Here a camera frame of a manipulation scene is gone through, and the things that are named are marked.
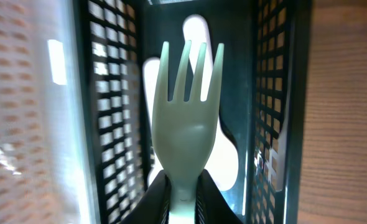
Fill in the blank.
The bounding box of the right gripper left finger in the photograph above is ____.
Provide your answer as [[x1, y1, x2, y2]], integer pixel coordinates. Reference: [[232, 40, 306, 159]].
[[121, 170, 171, 224]]

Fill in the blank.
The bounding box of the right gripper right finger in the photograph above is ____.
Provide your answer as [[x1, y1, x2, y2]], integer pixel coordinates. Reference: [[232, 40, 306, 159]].
[[195, 169, 243, 224]]

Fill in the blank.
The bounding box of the cream plastic spoon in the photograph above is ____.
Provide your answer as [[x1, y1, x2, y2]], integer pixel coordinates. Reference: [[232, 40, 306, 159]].
[[183, 14, 238, 191]]

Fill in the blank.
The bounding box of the pale green plastic fork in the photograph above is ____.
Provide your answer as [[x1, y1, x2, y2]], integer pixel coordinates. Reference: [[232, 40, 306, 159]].
[[152, 40, 225, 223]]

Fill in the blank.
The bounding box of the white plastic fork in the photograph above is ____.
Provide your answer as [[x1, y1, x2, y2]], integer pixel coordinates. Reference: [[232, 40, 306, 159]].
[[142, 57, 162, 186]]

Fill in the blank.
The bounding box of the dark green plastic basket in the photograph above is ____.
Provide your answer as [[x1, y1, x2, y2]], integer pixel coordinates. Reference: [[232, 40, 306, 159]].
[[73, 0, 312, 223]]

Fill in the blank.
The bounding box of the white label sticker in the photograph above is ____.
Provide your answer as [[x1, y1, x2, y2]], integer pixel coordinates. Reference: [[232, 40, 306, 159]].
[[47, 39, 67, 85]]

